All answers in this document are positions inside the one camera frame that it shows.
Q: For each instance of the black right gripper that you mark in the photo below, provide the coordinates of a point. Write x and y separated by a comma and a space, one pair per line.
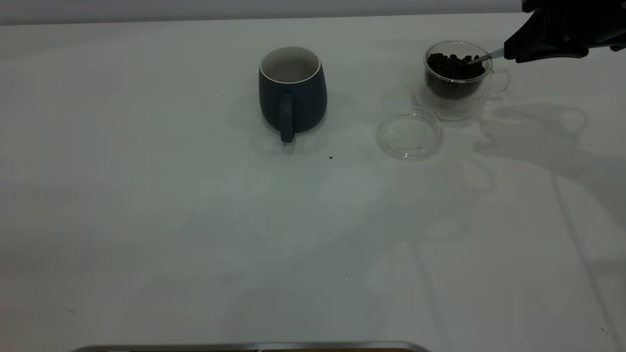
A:
587, 22

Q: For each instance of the dark roasted coffee beans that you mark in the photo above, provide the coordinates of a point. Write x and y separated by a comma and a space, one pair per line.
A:
450, 78

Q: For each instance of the clear double-wall glass cup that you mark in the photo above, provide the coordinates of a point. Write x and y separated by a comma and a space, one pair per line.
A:
481, 100

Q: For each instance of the clear round glass lid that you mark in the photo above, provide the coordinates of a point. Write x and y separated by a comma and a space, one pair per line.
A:
410, 139

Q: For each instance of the dark blue-grey ceramic mug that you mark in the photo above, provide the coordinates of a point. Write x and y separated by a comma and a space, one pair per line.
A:
305, 105

